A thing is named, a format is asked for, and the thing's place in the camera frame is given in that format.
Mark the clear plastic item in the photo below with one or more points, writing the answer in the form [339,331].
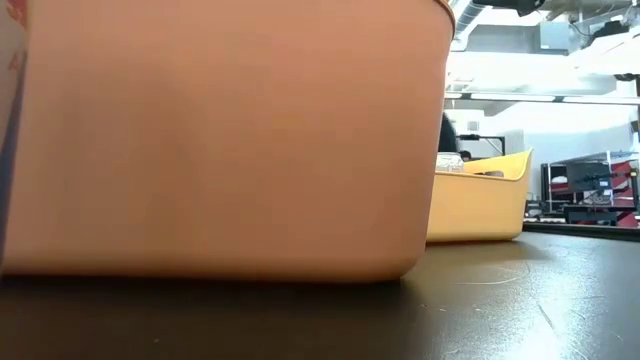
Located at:
[449,162]

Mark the long ceiling light bar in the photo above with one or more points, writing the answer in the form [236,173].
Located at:
[512,97]

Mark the metal shelf with red bins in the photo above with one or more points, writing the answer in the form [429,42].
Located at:
[622,200]

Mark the orange plastic bin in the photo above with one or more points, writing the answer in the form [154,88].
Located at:
[225,150]

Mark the black computer monitor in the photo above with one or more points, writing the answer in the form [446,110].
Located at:
[589,176]

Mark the black gantry frame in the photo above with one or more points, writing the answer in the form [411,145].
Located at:
[470,137]

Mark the silver ceiling air duct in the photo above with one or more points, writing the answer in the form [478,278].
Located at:
[467,25]

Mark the black desk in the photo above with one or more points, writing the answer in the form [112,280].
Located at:
[590,215]

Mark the yellow plastic bin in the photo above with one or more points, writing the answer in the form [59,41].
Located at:
[475,210]

